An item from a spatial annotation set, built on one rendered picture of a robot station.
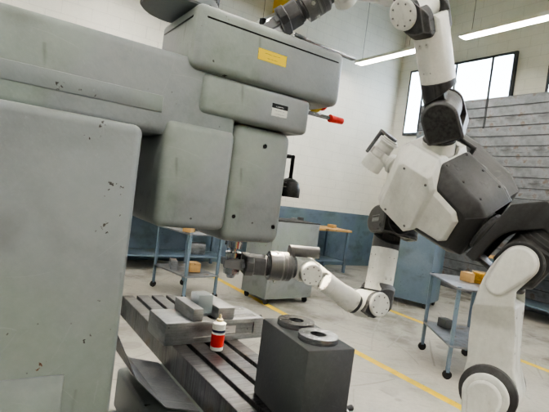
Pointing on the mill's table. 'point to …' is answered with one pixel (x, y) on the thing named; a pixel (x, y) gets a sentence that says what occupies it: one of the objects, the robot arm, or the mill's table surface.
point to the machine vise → (199, 324)
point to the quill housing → (253, 185)
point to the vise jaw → (221, 309)
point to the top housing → (256, 55)
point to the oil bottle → (218, 334)
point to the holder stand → (302, 366)
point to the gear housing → (253, 105)
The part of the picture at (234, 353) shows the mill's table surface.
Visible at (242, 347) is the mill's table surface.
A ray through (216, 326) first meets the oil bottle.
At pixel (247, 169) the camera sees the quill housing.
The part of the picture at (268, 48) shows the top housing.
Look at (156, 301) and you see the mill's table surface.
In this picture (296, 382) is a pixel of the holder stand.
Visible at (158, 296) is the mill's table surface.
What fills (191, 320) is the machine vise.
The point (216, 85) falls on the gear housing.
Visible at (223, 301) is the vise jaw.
